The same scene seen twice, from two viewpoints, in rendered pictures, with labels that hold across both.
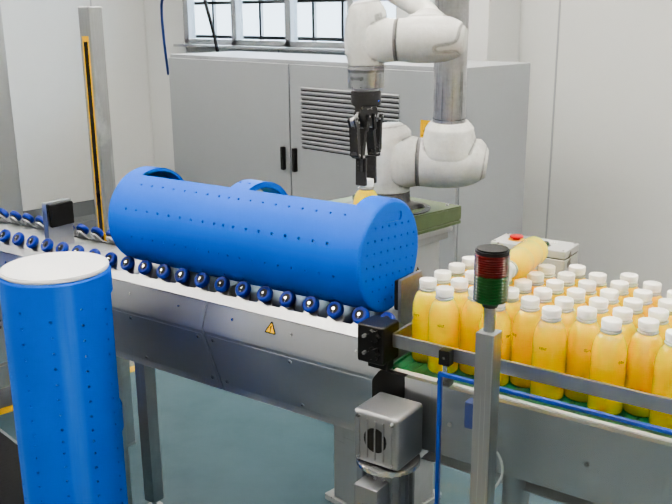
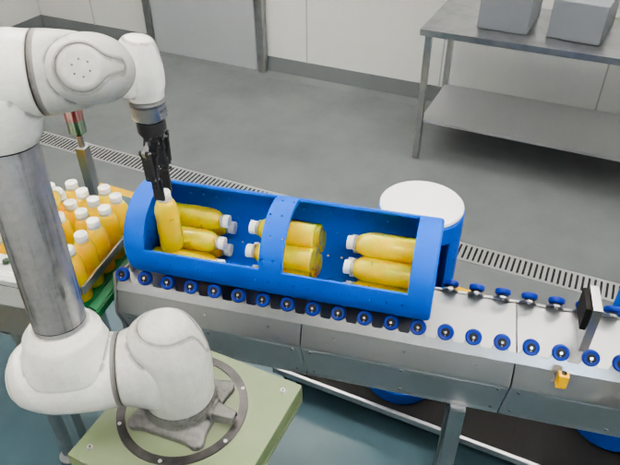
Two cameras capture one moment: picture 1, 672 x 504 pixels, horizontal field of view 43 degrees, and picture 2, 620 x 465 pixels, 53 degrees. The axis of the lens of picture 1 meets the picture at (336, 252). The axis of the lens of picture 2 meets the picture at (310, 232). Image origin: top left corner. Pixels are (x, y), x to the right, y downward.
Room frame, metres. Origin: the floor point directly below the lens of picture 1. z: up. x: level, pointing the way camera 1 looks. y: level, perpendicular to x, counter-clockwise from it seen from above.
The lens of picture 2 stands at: (3.64, -0.19, 2.21)
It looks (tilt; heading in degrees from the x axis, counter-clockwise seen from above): 37 degrees down; 160
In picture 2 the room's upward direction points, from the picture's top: straight up
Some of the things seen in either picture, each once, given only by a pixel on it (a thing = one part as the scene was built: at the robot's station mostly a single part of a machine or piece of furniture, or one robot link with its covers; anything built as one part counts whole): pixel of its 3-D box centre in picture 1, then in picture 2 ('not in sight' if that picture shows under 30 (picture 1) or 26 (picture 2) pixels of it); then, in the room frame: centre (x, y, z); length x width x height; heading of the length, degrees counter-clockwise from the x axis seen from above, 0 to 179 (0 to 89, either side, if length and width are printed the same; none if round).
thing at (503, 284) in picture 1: (490, 287); (76, 125); (1.50, -0.28, 1.18); 0.06 x 0.06 x 0.05
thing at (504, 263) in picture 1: (491, 263); (73, 113); (1.50, -0.28, 1.23); 0.06 x 0.06 x 0.04
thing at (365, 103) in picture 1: (366, 108); (152, 134); (2.15, -0.08, 1.44); 0.08 x 0.07 x 0.09; 145
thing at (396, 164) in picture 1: (389, 156); (166, 358); (2.72, -0.17, 1.23); 0.18 x 0.16 x 0.22; 78
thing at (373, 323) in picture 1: (379, 342); not in sight; (1.82, -0.10, 0.95); 0.10 x 0.07 x 0.10; 145
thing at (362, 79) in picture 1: (365, 78); (148, 108); (2.15, -0.08, 1.51); 0.09 x 0.09 x 0.06
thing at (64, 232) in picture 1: (60, 223); (585, 318); (2.78, 0.92, 1.00); 0.10 x 0.04 x 0.15; 145
